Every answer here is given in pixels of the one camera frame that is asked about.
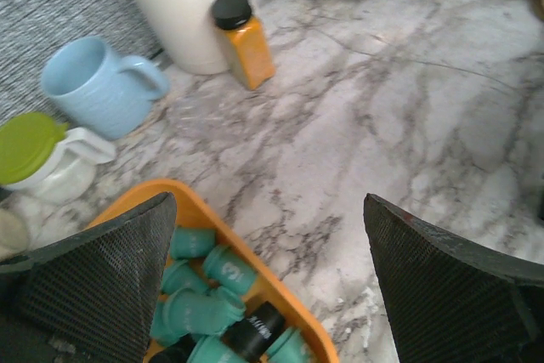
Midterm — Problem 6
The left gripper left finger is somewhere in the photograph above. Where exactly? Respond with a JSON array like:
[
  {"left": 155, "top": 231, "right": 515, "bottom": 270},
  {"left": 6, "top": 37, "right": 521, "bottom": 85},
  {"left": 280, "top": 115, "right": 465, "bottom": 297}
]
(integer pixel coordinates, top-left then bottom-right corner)
[{"left": 1, "top": 193, "right": 177, "bottom": 362}]

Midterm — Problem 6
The orange spice bottle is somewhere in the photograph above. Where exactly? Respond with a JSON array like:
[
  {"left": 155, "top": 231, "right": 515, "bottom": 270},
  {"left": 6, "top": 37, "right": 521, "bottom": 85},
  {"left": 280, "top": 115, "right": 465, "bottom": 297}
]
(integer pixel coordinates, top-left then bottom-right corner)
[{"left": 211, "top": 0, "right": 275, "bottom": 90}]

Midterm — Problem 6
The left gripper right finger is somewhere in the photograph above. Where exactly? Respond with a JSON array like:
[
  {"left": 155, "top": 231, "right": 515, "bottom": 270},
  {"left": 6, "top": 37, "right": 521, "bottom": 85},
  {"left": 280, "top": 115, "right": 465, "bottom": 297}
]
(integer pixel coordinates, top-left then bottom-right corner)
[{"left": 363, "top": 194, "right": 543, "bottom": 362}]

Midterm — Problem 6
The teal capsule number three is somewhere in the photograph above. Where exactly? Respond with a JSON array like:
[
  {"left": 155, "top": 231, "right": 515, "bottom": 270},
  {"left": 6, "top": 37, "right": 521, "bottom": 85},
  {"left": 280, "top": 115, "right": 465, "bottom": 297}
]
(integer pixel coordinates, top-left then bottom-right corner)
[{"left": 202, "top": 244, "right": 258, "bottom": 296}]

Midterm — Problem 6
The orange plastic storage basket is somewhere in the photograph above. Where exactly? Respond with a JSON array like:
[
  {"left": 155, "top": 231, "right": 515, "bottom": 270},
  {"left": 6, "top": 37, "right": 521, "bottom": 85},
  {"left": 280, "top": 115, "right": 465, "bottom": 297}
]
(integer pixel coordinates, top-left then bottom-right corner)
[{"left": 88, "top": 179, "right": 339, "bottom": 362}]

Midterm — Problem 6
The light blue mug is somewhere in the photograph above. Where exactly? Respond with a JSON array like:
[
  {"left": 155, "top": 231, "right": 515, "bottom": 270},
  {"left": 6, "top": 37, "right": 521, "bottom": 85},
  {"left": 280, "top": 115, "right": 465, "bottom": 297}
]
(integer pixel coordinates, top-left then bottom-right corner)
[{"left": 41, "top": 37, "right": 170, "bottom": 140}]

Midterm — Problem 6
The black capsule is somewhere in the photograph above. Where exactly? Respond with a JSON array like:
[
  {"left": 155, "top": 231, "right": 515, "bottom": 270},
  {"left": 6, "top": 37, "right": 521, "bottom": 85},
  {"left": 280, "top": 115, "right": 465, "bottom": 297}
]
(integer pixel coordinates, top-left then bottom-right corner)
[{"left": 224, "top": 301, "right": 286, "bottom": 362}]

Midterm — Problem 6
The green lid white cup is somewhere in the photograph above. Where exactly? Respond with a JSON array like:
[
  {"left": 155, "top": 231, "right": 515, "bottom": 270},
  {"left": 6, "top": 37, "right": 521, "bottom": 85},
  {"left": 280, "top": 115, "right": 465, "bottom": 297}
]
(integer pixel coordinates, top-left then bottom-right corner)
[{"left": 1, "top": 112, "right": 116, "bottom": 204}]

